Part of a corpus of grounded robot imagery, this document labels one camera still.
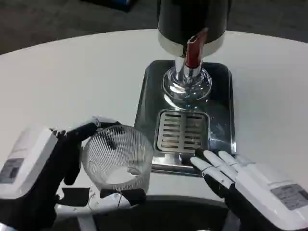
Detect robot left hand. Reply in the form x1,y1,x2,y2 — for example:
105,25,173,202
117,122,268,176
0,115,147,231

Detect clear ribbed glass cup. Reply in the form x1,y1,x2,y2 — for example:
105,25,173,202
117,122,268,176
81,125,154,193

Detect steel slotted drain grid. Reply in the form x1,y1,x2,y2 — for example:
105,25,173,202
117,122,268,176
154,109,210,154

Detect steel drip tray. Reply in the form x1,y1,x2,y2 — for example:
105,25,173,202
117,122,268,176
134,59,236,178

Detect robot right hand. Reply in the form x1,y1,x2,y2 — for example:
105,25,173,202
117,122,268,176
190,149,308,231

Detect black drink dispenser chrome base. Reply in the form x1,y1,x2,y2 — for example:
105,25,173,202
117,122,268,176
156,0,232,102

